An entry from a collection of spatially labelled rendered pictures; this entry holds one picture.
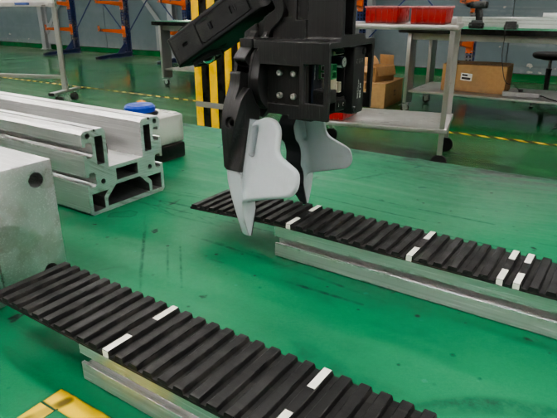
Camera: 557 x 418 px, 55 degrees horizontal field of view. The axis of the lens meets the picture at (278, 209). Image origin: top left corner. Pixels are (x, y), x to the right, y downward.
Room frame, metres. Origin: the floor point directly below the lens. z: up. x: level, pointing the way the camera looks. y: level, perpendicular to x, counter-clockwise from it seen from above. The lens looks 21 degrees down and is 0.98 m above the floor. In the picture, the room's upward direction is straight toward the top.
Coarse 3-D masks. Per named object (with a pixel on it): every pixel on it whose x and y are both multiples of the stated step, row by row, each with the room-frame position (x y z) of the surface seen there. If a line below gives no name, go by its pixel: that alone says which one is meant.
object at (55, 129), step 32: (0, 96) 0.70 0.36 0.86; (32, 96) 0.69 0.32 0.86; (0, 128) 0.57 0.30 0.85; (32, 128) 0.53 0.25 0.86; (64, 128) 0.51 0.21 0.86; (96, 128) 0.51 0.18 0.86; (128, 128) 0.56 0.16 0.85; (64, 160) 0.51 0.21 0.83; (96, 160) 0.50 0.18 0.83; (128, 160) 0.53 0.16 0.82; (64, 192) 0.51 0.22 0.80; (96, 192) 0.50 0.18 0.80; (128, 192) 0.55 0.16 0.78
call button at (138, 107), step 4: (128, 104) 0.70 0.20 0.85; (132, 104) 0.70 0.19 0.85; (136, 104) 0.70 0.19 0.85; (140, 104) 0.70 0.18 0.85; (144, 104) 0.70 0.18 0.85; (148, 104) 0.70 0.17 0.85; (152, 104) 0.70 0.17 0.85; (124, 108) 0.70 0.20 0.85; (128, 108) 0.69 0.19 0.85; (132, 108) 0.69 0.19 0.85; (136, 108) 0.69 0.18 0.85; (140, 108) 0.69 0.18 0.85; (144, 108) 0.69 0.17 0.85; (148, 108) 0.69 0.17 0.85; (152, 108) 0.70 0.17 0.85; (136, 112) 0.69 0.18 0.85; (140, 112) 0.69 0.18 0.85; (144, 112) 0.69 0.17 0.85; (148, 112) 0.69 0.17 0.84
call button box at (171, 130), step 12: (168, 120) 0.69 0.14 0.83; (180, 120) 0.71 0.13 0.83; (156, 132) 0.67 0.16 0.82; (168, 132) 0.69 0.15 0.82; (180, 132) 0.71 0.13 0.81; (168, 144) 0.70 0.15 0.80; (180, 144) 0.71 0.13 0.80; (156, 156) 0.67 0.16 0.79; (168, 156) 0.69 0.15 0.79; (180, 156) 0.71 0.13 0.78
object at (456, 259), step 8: (456, 240) 0.36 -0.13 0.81; (448, 248) 0.34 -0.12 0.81; (456, 248) 0.35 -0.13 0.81; (464, 248) 0.34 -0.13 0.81; (472, 248) 0.35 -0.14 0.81; (440, 256) 0.33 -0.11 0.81; (448, 256) 0.33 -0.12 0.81; (456, 256) 0.33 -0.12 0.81; (464, 256) 0.33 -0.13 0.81; (432, 264) 0.32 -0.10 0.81; (440, 264) 0.32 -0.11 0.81; (448, 264) 0.32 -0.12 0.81; (456, 264) 0.32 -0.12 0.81; (464, 264) 0.32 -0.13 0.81; (456, 272) 0.31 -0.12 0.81
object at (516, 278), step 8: (512, 256) 0.33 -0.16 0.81; (520, 256) 0.34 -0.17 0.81; (528, 256) 0.33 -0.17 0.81; (504, 264) 0.32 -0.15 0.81; (512, 264) 0.32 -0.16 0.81; (520, 264) 0.32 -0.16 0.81; (528, 264) 0.32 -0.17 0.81; (496, 272) 0.31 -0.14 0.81; (504, 272) 0.31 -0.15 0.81; (512, 272) 0.31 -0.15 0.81; (520, 272) 0.31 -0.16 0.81; (528, 272) 0.31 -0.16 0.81; (496, 280) 0.30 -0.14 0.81; (504, 280) 0.30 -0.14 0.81; (512, 280) 0.30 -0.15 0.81; (520, 280) 0.30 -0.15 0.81; (528, 280) 0.30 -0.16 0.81; (512, 288) 0.29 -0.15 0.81; (520, 288) 0.29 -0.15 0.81
